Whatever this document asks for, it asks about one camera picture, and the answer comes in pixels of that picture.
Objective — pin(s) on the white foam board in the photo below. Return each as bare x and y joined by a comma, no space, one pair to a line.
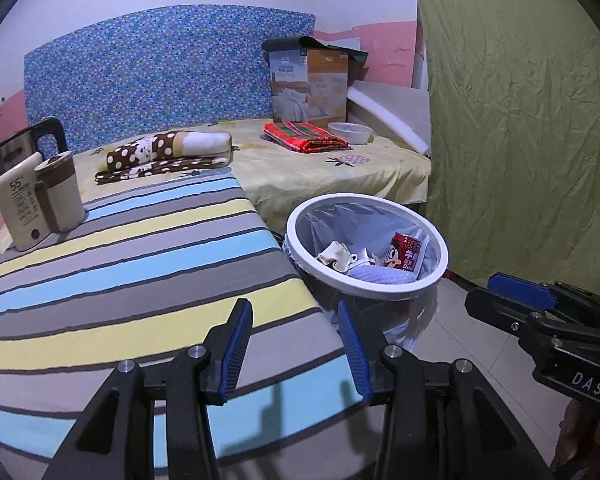
390,110

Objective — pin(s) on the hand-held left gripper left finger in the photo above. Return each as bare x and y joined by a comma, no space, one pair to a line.
230,355

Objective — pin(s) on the brown polka dot blanket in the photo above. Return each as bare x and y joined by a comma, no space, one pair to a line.
160,152

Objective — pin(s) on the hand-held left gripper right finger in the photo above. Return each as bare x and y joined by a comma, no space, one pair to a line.
355,355

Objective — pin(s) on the clear plastic bin liner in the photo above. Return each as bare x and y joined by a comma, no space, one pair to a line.
340,220

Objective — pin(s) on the yellow pineapple print bedsheet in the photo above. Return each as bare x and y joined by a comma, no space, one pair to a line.
305,175

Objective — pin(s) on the steel electric kettle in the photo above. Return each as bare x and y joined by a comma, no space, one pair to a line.
10,152

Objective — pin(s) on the white plastic bowl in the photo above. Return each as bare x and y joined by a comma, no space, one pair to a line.
350,132

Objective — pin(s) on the white foam fruit net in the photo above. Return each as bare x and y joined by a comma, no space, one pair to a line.
380,275

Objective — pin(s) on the beige packet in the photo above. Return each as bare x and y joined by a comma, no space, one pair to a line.
332,255

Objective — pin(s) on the person's right hand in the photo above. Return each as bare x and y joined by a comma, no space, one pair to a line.
585,427

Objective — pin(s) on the green tent cloth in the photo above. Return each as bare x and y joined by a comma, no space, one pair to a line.
520,135

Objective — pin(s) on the red plaid cloth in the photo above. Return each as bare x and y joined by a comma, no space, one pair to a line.
305,136

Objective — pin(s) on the red drink can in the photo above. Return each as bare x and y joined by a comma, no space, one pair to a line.
407,255

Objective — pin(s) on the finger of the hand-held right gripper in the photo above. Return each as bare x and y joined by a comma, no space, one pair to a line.
495,310
520,290

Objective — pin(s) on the white round trash bin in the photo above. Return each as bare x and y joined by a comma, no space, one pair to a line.
375,292

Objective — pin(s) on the cardboard quilt box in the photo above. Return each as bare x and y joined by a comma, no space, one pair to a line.
310,85

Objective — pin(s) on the blue floral headboard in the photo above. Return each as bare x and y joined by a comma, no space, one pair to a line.
155,75

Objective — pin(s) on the striped table cloth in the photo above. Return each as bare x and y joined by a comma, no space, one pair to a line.
130,285

